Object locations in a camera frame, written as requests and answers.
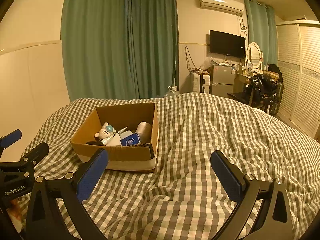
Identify blue tissue packet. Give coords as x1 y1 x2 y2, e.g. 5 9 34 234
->
120 133 141 146

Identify white purple cream tube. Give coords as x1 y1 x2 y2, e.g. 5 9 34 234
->
86 127 127 146

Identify white plush toy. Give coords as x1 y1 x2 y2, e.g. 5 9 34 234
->
106 133 121 146

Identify white earbuds case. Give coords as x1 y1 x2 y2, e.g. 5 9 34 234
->
120 130 133 139

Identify person's left hand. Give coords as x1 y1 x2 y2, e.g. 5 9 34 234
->
7 199 23 233

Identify white bear figurine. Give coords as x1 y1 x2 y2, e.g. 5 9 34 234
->
94 122 116 141

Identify checkered grey white duvet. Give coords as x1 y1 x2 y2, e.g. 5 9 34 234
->
17 92 320 240

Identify brown cardboard box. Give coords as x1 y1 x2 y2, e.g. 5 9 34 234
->
71 102 159 172

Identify white cylindrical bottle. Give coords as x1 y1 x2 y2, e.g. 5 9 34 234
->
136 121 152 144

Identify black bag on chair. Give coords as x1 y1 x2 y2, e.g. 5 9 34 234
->
245 64 284 115

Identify wooden dressing table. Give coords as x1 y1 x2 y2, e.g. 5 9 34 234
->
227 70 282 108

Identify grey mini fridge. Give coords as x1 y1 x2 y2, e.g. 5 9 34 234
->
210 64 235 98

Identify clear water jug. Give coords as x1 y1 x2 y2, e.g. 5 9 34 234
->
164 78 179 97

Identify white suitcase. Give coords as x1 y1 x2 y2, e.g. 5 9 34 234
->
191 70 210 94

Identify white oval vanity mirror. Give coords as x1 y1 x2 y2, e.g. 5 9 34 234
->
246 42 263 70

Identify white louvered wardrobe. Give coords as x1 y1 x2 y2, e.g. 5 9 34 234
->
277 20 319 140

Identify green window curtain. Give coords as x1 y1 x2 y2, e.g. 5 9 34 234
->
244 0 278 66

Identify white air conditioner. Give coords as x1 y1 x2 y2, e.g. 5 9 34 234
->
200 0 244 16

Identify black wall television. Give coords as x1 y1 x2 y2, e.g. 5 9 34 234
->
209 30 245 59

